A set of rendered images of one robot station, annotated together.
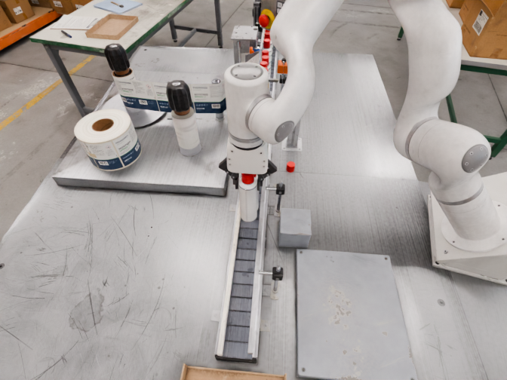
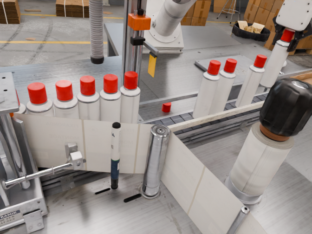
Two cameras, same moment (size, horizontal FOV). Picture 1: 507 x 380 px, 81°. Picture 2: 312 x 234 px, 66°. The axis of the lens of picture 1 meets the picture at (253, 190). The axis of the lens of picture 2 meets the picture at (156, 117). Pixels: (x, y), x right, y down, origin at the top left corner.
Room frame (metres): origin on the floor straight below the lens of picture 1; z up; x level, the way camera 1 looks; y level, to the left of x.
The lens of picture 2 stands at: (1.35, 0.42, 1.35)
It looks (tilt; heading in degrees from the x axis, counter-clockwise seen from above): 36 degrees down; 231
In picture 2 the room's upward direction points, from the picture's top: 9 degrees clockwise
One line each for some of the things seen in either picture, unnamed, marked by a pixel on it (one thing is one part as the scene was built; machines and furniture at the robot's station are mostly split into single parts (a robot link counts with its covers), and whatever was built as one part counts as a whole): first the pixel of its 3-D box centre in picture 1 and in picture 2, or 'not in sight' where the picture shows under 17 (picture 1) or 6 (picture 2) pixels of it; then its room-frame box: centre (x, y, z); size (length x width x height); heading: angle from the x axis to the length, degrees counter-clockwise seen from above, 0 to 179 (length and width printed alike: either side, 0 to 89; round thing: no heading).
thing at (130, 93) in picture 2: not in sight; (128, 108); (1.08, -0.03, 0.98); 0.05 x 0.05 x 0.20
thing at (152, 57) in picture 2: not in sight; (152, 64); (1.01, -0.04, 1.09); 0.03 x 0.01 x 0.06; 85
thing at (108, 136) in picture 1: (110, 139); not in sight; (0.89, 0.56, 0.95); 0.20 x 0.20 x 0.14
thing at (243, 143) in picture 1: (248, 132); not in sight; (0.52, 0.01, 1.29); 0.09 x 0.08 x 0.03; 85
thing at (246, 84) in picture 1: (247, 102); not in sight; (0.52, 0.01, 1.37); 0.09 x 0.08 x 0.13; 40
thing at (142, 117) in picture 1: (135, 108); not in sight; (1.19, 0.56, 0.89); 0.31 x 0.31 x 0.01
